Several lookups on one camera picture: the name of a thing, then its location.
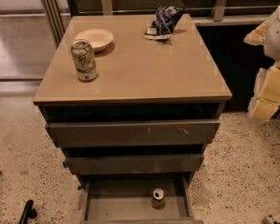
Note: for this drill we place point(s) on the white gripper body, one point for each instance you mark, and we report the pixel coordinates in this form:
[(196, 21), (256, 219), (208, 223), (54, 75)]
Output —
[(279, 36)]

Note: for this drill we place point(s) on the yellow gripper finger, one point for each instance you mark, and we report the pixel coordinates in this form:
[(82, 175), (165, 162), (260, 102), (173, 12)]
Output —
[(258, 109), (256, 37)]

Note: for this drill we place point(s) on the orange soda can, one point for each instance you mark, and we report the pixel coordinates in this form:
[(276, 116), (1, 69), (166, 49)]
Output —
[(157, 200)]

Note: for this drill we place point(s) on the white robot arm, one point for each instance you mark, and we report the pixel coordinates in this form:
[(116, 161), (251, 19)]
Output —
[(271, 44)]

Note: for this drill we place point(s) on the top grey drawer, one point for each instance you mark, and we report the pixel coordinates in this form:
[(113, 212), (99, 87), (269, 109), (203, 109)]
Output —
[(133, 134)]

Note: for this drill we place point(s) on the grey drawer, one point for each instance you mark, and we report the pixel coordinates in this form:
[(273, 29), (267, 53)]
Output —
[(133, 134), (127, 200), (116, 165)]

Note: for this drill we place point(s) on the middle grey drawer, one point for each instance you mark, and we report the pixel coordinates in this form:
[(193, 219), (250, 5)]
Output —
[(116, 165)]

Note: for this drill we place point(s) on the grey drawer cabinet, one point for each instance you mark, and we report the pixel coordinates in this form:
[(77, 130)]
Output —
[(138, 80)]

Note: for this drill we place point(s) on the green white soda can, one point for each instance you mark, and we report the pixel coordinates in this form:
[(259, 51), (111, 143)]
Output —
[(84, 61)]

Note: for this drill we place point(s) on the bottom grey drawer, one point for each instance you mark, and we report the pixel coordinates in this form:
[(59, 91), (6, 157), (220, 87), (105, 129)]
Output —
[(127, 200)]

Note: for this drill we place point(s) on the blue chip bag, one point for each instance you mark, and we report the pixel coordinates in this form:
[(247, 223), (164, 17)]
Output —
[(164, 23)]

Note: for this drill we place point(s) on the white object bottom right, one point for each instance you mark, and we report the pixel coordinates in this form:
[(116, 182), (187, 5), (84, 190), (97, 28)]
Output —
[(272, 219)]

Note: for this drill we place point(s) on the white bowl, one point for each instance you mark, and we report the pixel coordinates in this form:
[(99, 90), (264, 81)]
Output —
[(98, 38)]

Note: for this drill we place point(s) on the black object on floor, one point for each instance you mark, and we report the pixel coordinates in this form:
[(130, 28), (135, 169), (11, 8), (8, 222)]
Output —
[(28, 212)]

